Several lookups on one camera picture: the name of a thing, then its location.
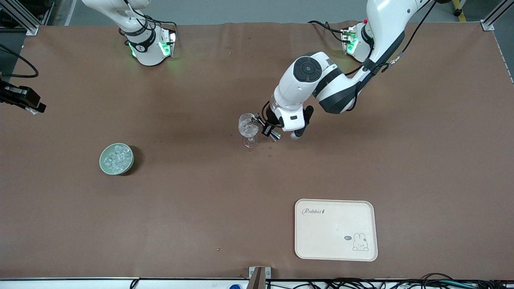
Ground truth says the silver metal jigger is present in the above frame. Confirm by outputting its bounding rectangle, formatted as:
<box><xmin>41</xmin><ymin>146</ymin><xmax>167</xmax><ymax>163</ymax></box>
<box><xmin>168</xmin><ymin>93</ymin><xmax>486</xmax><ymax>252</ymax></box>
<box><xmin>251</xmin><ymin>113</ymin><xmax>281</xmax><ymax>143</ymax></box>

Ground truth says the clear ice cubes heap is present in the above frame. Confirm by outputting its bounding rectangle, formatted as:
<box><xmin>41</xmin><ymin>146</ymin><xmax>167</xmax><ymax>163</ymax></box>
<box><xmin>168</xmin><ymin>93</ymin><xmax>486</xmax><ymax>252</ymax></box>
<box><xmin>102</xmin><ymin>145</ymin><xmax>132</xmax><ymax>169</ymax></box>

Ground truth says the clear wine glass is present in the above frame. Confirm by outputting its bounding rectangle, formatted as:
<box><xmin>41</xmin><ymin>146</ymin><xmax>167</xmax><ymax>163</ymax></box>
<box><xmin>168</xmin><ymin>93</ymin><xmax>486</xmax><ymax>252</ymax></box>
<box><xmin>238</xmin><ymin>113</ymin><xmax>259</xmax><ymax>148</ymax></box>

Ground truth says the brown table cover sheet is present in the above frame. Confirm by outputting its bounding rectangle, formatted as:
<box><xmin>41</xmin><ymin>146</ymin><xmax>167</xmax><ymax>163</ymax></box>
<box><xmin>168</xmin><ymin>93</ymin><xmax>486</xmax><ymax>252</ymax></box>
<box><xmin>0</xmin><ymin>21</ymin><xmax>514</xmax><ymax>280</ymax></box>

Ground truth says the cream rabbit print tray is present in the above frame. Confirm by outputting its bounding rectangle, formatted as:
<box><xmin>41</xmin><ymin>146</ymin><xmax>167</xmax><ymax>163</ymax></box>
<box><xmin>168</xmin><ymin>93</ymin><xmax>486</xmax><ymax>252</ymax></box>
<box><xmin>294</xmin><ymin>199</ymin><xmax>378</xmax><ymax>262</ymax></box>

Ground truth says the green round bowl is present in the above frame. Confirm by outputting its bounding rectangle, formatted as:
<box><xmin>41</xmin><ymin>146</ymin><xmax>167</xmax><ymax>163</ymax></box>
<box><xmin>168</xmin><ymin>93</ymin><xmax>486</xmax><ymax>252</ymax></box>
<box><xmin>99</xmin><ymin>143</ymin><xmax>135</xmax><ymax>176</ymax></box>

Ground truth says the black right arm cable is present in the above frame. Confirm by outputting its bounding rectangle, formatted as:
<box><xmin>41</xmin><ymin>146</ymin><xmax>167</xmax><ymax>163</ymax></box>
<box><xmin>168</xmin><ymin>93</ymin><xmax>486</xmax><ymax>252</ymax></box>
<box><xmin>0</xmin><ymin>43</ymin><xmax>39</xmax><ymax>79</ymax></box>

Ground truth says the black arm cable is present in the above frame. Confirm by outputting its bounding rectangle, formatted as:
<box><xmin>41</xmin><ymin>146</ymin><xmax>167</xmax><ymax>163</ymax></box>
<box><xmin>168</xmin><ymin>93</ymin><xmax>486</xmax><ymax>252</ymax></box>
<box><xmin>0</xmin><ymin>43</ymin><xmax>39</xmax><ymax>79</ymax></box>
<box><xmin>345</xmin><ymin>0</ymin><xmax>438</xmax><ymax>113</ymax></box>

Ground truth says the aluminium frame post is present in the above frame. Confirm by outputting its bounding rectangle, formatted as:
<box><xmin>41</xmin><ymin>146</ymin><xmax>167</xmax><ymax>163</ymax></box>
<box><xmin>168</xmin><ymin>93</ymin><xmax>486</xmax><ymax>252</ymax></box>
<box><xmin>481</xmin><ymin>0</ymin><xmax>514</xmax><ymax>31</ymax></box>
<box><xmin>0</xmin><ymin>0</ymin><xmax>39</xmax><ymax>36</ymax></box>

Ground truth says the black left base cable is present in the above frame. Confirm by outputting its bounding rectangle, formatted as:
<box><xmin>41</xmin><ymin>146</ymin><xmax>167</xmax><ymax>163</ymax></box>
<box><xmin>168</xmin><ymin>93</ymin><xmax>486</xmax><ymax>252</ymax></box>
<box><xmin>308</xmin><ymin>20</ymin><xmax>347</xmax><ymax>43</ymax></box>

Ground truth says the black base cable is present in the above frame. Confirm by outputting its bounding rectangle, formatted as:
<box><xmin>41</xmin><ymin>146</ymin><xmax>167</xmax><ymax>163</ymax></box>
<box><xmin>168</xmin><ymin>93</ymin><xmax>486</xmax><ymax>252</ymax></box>
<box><xmin>118</xmin><ymin>0</ymin><xmax>178</xmax><ymax>39</ymax></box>
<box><xmin>308</xmin><ymin>20</ymin><xmax>347</xmax><ymax>43</ymax></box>

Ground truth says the black right base cable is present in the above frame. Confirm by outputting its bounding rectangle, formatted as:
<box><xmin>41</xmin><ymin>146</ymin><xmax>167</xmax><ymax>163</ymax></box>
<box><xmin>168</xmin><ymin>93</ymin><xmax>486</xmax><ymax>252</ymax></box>
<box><xmin>118</xmin><ymin>0</ymin><xmax>178</xmax><ymax>39</ymax></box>

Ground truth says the grey metal clamp bracket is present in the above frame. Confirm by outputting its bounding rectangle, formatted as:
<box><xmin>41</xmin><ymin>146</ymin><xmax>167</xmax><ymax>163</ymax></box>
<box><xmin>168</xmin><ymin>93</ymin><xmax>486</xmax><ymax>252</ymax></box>
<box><xmin>248</xmin><ymin>266</ymin><xmax>272</xmax><ymax>279</ymax></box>

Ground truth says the brown camera mount post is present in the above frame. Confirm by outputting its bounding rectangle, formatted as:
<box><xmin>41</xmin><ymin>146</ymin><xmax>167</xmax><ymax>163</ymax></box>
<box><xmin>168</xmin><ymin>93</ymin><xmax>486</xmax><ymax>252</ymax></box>
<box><xmin>250</xmin><ymin>267</ymin><xmax>266</xmax><ymax>289</ymax></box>

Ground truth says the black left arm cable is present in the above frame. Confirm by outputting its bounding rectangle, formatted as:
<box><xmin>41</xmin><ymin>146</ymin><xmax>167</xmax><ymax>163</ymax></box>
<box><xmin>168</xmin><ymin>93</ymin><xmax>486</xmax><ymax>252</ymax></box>
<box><xmin>345</xmin><ymin>0</ymin><xmax>438</xmax><ymax>113</ymax></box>

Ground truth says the black cable bundle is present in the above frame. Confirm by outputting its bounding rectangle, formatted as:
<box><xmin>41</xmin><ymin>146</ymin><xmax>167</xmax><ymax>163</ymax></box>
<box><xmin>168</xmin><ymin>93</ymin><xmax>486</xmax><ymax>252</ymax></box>
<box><xmin>265</xmin><ymin>273</ymin><xmax>514</xmax><ymax>289</ymax></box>

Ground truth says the white table edge rail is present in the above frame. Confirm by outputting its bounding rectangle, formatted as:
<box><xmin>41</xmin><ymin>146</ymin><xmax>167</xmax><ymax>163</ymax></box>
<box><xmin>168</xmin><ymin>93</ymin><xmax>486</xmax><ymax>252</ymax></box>
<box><xmin>0</xmin><ymin>277</ymin><xmax>514</xmax><ymax>289</ymax></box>

